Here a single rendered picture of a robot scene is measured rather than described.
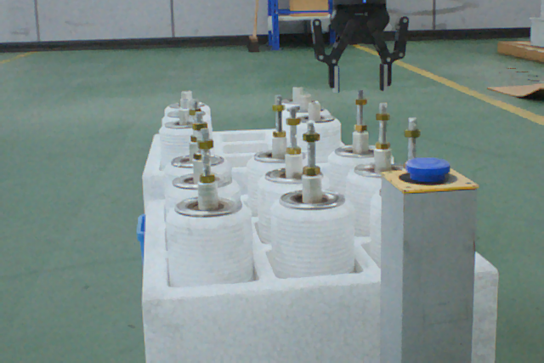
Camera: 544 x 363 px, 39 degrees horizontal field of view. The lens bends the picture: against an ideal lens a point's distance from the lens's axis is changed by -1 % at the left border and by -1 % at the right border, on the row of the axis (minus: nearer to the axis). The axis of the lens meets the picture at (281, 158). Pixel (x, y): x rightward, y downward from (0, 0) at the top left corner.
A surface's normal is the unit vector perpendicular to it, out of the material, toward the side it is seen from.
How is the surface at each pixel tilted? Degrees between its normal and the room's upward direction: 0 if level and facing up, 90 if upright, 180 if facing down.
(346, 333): 90
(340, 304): 90
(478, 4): 90
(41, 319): 0
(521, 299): 0
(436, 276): 90
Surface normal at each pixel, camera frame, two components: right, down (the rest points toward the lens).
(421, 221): 0.16, 0.21
